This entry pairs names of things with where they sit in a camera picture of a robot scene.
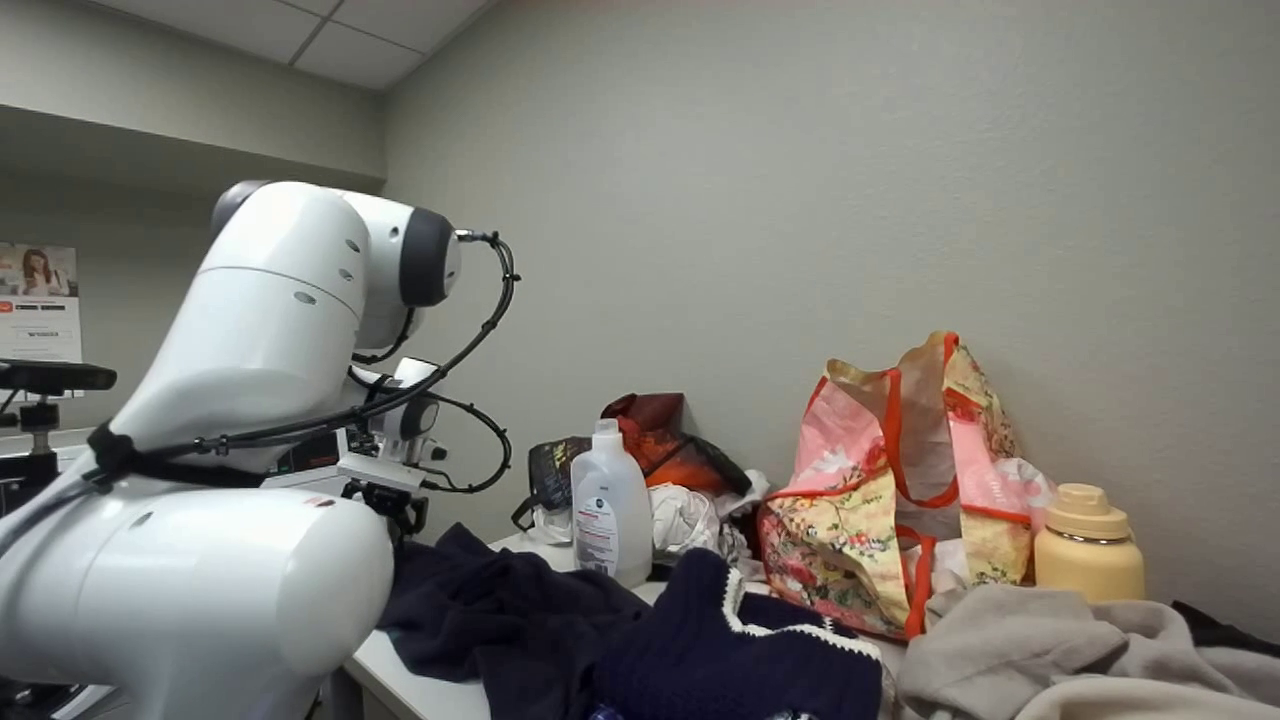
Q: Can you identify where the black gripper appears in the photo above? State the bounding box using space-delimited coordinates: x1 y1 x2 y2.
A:
349 479 433 540

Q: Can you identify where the navy fleece garment orange print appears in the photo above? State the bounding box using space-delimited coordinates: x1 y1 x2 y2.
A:
375 519 673 720

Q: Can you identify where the cream beige garment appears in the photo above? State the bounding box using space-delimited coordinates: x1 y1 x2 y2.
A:
892 580 1280 720

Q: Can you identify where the black printed tote bag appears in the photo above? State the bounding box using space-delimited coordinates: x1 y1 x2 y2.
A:
507 430 599 540

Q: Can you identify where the white detergent bottle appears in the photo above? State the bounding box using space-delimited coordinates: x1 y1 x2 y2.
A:
568 415 661 593

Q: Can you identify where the white plastic bag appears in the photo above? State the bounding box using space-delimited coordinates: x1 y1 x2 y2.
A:
642 469 777 568

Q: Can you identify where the navy knit sweater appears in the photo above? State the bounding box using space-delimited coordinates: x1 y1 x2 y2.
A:
590 547 892 720

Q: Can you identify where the black stand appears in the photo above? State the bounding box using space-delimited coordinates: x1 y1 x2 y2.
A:
0 355 119 515

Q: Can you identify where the pink floral tote bag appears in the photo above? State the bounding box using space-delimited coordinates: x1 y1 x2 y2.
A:
752 328 1054 643

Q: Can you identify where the pale yellow jug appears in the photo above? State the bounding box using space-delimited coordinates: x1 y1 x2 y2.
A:
1032 479 1153 604

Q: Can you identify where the black cloth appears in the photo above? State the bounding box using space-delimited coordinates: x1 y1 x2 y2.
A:
1166 596 1280 659

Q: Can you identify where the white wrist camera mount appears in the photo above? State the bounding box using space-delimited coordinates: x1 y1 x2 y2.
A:
335 445 450 500

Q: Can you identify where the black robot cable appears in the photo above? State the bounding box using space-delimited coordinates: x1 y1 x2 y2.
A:
85 228 523 500

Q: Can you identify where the wall poster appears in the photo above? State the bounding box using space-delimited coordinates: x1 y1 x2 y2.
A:
0 239 85 365

